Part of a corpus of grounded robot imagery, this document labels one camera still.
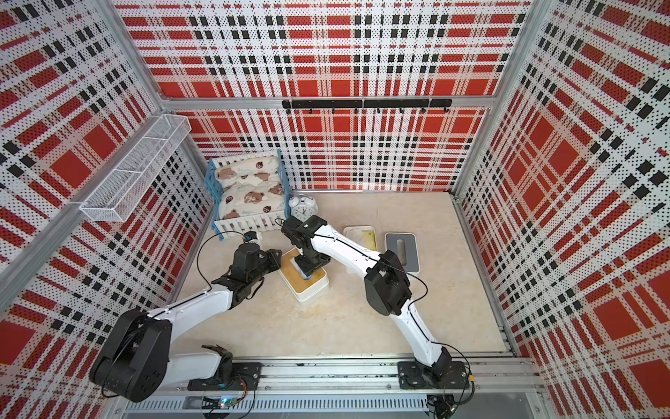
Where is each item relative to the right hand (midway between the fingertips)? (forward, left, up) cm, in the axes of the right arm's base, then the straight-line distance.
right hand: (320, 265), depth 87 cm
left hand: (+5, +13, 0) cm, 14 cm away
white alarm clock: (+27, +9, 0) cm, 28 cm away
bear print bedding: (+38, +33, 0) cm, 50 cm away
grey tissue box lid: (+11, -31, -6) cm, 33 cm away
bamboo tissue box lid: (-4, +9, -1) cm, 10 cm away
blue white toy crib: (+21, +27, -4) cm, 34 cm away
